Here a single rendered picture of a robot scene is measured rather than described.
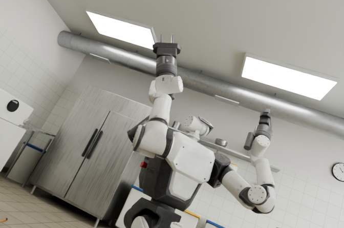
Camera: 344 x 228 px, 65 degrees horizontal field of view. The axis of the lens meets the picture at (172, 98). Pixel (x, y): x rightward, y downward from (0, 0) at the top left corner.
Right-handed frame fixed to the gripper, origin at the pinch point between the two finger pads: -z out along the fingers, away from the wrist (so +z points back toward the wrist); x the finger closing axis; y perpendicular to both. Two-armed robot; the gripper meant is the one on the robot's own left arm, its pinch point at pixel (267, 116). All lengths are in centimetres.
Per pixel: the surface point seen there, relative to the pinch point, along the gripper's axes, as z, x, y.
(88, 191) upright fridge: -16, -212, 278
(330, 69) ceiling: -212, -110, -34
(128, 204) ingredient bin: -32, -250, 228
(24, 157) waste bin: -30, -190, 437
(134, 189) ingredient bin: -55, -242, 226
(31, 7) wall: -182, 24, 411
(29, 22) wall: -169, 4, 417
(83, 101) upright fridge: -134, -134, 344
